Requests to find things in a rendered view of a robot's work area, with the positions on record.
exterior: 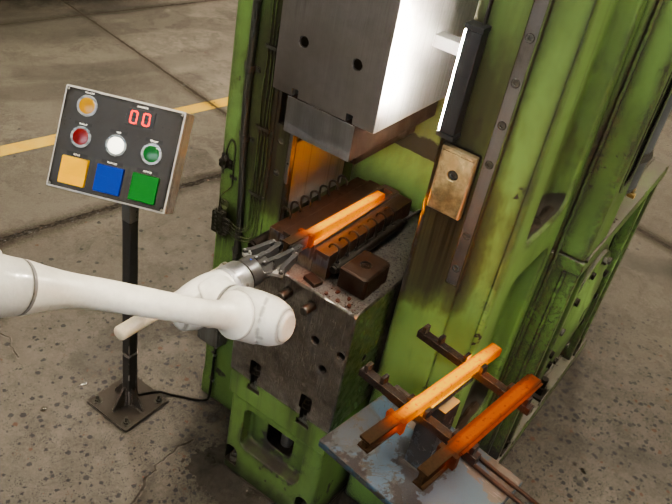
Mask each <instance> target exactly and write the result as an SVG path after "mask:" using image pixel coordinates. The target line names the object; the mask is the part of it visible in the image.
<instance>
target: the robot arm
mask: <svg viewBox="0 0 672 504"><path fill-rule="evenodd" d="M308 239H309V236H307V237H305V238H303V239H302V240H300V241H298V242H296V243H295V244H293V245H291V246H289V249H288V250H286V251H284V252H282V253H280V254H278V253H279V252H281V251H283V250H282V249H283V247H284V243H283V242H282V240H283V239H279V242H277V241H276V240H275V239H271V240H268V241H266V242H263V243H260V244H258V245H255V246H252V247H248V248H243V249H242V258H241V259H239V260H238V261H230V262H228V263H227V264H225V265H223V266H222V267H219V268H217V269H216V270H214V271H212V272H207V273H204V274H202V275H199V276H198V277H196V278H194V279H192V280H191V281H189V282H187V283H186V284H185V285H183V286H182V287H181V288H180V289H178V290H177V291H176V292H175V293H172V292H167V291H163V290H158V289H153V288H148V287H144V286H139V285H134V284H130V283H125V282H120V281H115V280H110V279H105V278H99V277H94V276H88V275H83V274H78V273H73V272H68V271H64V270H60V269H57V268H53V267H50V266H46V265H43V264H40V263H37V262H34V261H31V260H28V259H23V258H18V257H13V256H9V255H5V254H2V251H1V250H0V318H3V317H13V316H24V315H29V314H34V313H39V312H45V311H51V310H58V309H70V308H77V309H91V310H100V311H107V312H113V313H120V314H126V315H133V316H139V317H145V318H152V319H158V320H165V321H171V322H173V324H174V325H175V326H176V327H177V328H178V329H179V330H181V331H194V330H199V329H201V328H204V327H205V328H217V329H218V330H219V332H220V333H221V334H222V335H223V336H224V337H226V338H228V339H231V340H237V341H241V342H245V343H249V344H253V345H254V344H259V345H263V346H277V345H281V344H283V343H284V342H285V341H287V340H288V339H289V338H290V337H291V335H292V333H293V331H294V328H295V323H296V319H295V315H294V311H293V309H292V308H291V307H290V306H289V305H288V304H287V303H286V302H285V301H283V300H282V299H281V298H279V297H277V296H275V295H272V294H270V293H267V292H264V291H261V290H258V289H254V287H256V286H257V285H259V284H260V283H261V282H262V281H263V280H264V279H266V278H270V277H272V276H275V277H278V280H282V279H283V276H284V274H285V273H286V272H287V271H288V270H289V269H290V268H291V267H292V266H293V265H294V264H295V263H296V262H297V261H298V255H299V252H301V251H302V248H304V247H306V246H307V244H308ZM270 244H271V245H270ZM269 245H270V246H269ZM276 254H278V255H276ZM275 255H276V256H275ZM274 256H275V257H274ZM282 263H283V264H282ZM281 264H282V265H281ZM279 265H281V266H280V268H279V267H278V268H277V269H276V270H275V271H273V270H274V269H275V268H276V267H277V266H279Z"/></svg>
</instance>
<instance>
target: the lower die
mask: <svg viewBox="0 0 672 504"><path fill-rule="evenodd" d="M382 188H386V189H388V190H390V191H392V192H393V193H391V194H390V195H388V196H387V197H385V198H384V199H382V200H380V201H379V202H377V203H376V204H374V205H373V206H371V207H370V208H368V209H366V210H365V211H363V212H362V213H360V214H359V215H357V216H355V217H354V218H352V219H351V220H349V221H348V222H346V223H344V224H343V225H341V226H340V227H338V228H337V229H335V230H333V231H332V232H330V233H329V234H327V235H326V236H324V237H323V238H321V239H319V240H318V241H316V242H315V243H314V244H313V247H311V248H309V247H307V248H306V249H304V250H302V251H301V252H299V255H298V261H297V262H296V263H297V264H299V265H301V266H302V267H304V268H306V269H307V270H309V271H311V272H313V273H314V274H316V275H318V276H319V277H321V278H323V279H324V280H325V279H327V278H328V277H330V276H331V275H332V273H330V270H329V268H330V267H331V265H332V264H334V262H336V259H337V255H338V248H337V247H336V246H334V245H332V246H331V248H329V247H328V246H329V244H330V243H336V244H337V245H338V246H339V247H340V249H341V253H340V258H339V259H341V258H342V257H344V255H345V254H346V252H347V248H348V242H347V240H345V239H341V241H339V240H338V239H339V238H340V237H341V236H345V237H347V238H348V239H349V240H350V243H351V246H350V250H349V252H351V251H352V250H354V249H355V246H356V244H357V239H358V236H357V234H356V233H354V232H351V234H350V235H349V234H348V232H349V231H350V230H356V231H357V232H358V233H359V235H360V242H359V246H360V245H361V244H363V242H364V240H365V239H366V235H367V229H366V228H365V227H364V226H360V228H359V229H358V228H357V227H358V225H359V224H365V225H367V227H368V228H369V236H368V239H370V238H371V237H372V236H373V234H374V233H375V228H376V223H375V222H374V221H373V220H370V221H369V222H367V219H368V218H374V219H376V220H377V222H378V230H377V233H378V232H380V231H381V230H382V228H383V225H384V221H385V218H384V216H383V215H381V214H379V215H378V216H377V217H376V216H375V215H376V213H377V212H383V213H384V214H385V215H386V217H387V223H386V227H387V226H389V224H390V223H391V221H392V217H393V211H392V210H391V209H389V208H388V209H387V210H386V211H384V209H385V207H387V206H390V207H392V208H393V209H394V210H395V213H396V215H395V219H394V221H396V220H397V219H403V218H405V217H406V216H408V215H409V211H410V208H411V204H412V200H410V199H408V198H406V197H404V196H402V195H400V194H399V191H397V190H395V189H393V188H391V187H389V186H387V185H385V184H384V185H382V186H381V185H379V184H377V183H375V182H373V181H371V180H369V181H365V180H363V179H361V178H359V177H356V178H354V179H352V180H351V181H349V182H348V185H346V183H345V184H344V185H342V186H340V188H339V191H337V189H335V190H333V191H331V193H330V196H328V194H326V195H324V196H323V197H321V201H318V200H319V199H317V200H316V201H314V202H312V205H311V207H309V205H307V206H305V207H303V208H302V212H299V210H298V211H296V212H295V213H293V214H292V217H291V219H289V216H288V217H286V218H284V219H282V220H281V221H279V222H277V223H275V224H274V225H272V226H270V230H269V237H268V240H271V239H275V240H276V241H277V242H279V239H285V238H287V237H289V236H291V235H293V234H294V233H296V232H298V229H300V228H303V229H305V230H307V229H309V228H310V227H312V226H314V225H316V224H318V223H319V222H321V221H323V220H325V219H327V218H328V217H330V216H332V215H334V214H336V213H337V212H339V211H341V210H343V209H345V208H346V207H348V206H350V205H352V204H354V203H356V202H357V201H359V200H361V199H363V198H365V197H366V196H368V195H370V194H372V193H374V192H375V191H377V190H378V191H379V190H381V189H382ZM386 227H385V228H386Z"/></svg>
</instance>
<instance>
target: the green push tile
mask: <svg viewBox="0 0 672 504"><path fill-rule="evenodd" d="M159 183H160V178H157V177H153V176H149V175H145V174H141V173H137V172H133V174H132V179H131V184H130V188H129V193H128V197H127V199H130V200H134V201H138V202H142V203H146V204H150V205H155V201H156V196H157V192H158V187H159Z"/></svg>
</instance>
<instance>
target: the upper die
mask: <svg viewBox="0 0 672 504"><path fill-rule="evenodd" d="M297 97H298V94H296V95H294V96H291V95H288V99H287V106H286V114H285V121H284V128H283V130H284V131H286V132H288V133H290V134H292V135H294V136H296V137H298V138H300V139H302V140H304V141H306V142H308V143H310V144H312V145H314V146H316V147H318V148H320V149H322V150H324V151H326V152H328V153H330V154H332V155H334V156H336V157H338V158H340V159H342V160H344V161H346V162H350V161H351V160H353V159H355V158H357V157H359V156H361V155H362V154H364V153H366V152H368V151H370V150H372V149H374V148H375V147H377V146H379V145H381V144H383V143H385V142H387V141H388V140H390V139H392V138H394V137H396V136H398V135H400V134H401V133H403V132H405V131H407V130H409V129H411V128H412V127H414V126H416V125H418V124H420V123H422V122H424V121H425V120H427V119H429V118H431V117H433V116H434V115H435V112H436V108H437V104H438V101H437V102H435V103H433V104H431V105H429V106H427V107H425V108H423V109H421V110H419V111H417V112H415V113H413V114H411V115H409V116H407V117H405V118H404V119H402V120H400V121H398V122H396V123H394V124H392V125H390V126H388V127H386V128H384V129H382V130H380V131H378V132H376V133H374V134H371V133H369V132H367V131H365V130H363V129H361V128H359V127H357V126H354V125H352V119H350V120H348V121H344V120H342V119H340V118H338V117H335V116H333V115H331V114H329V113H327V112H325V111H323V110H321V109H319V108H316V107H314V106H312V105H310V104H308V103H306V102H304V101H302V100H300V99H298V98H297Z"/></svg>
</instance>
